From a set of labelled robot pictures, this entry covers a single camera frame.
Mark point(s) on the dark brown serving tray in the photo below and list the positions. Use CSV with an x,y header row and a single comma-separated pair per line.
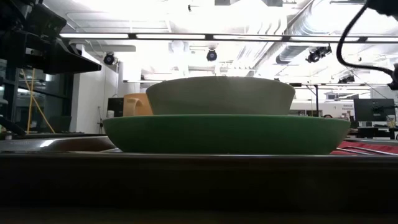
x,y
199,180

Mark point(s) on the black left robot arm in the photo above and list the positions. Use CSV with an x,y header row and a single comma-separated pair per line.
x,y
12,12

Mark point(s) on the orange mug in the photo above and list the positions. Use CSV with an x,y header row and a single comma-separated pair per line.
x,y
136,105

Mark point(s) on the silver frame bolt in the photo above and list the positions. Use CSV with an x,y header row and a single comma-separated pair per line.
x,y
8,135

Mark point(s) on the overhead light bar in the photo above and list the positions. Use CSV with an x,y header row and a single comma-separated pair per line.
x,y
168,36

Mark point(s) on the grey bowl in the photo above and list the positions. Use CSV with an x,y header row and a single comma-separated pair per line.
x,y
220,96

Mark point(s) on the green plate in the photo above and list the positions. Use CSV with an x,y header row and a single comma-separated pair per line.
x,y
230,133

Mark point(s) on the black hanging camera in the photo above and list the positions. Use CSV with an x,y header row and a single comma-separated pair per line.
x,y
211,55
109,58

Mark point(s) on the small black monitor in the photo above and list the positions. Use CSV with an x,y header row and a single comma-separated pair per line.
x,y
115,107

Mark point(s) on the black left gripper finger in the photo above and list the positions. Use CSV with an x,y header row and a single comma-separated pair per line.
x,y
71,63

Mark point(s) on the black computer monitor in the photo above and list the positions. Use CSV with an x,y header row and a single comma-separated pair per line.
x,y
373,109

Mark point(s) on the red cloth napkin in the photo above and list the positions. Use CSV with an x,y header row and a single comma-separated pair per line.
x,y
385,145

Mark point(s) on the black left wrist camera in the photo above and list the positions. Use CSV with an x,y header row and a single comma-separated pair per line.
x,y
46,20

